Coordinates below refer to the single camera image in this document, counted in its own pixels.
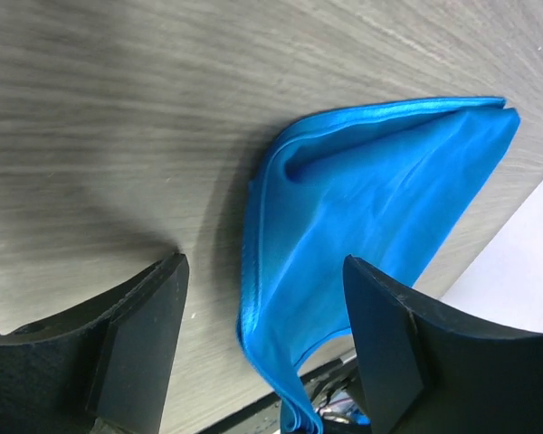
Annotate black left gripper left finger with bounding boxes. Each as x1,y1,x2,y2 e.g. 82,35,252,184
0,253,189,433

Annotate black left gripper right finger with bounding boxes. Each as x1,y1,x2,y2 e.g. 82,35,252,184
343,257,543,433

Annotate blue cloth napkin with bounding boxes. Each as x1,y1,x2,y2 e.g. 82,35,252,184
236,97,520,433

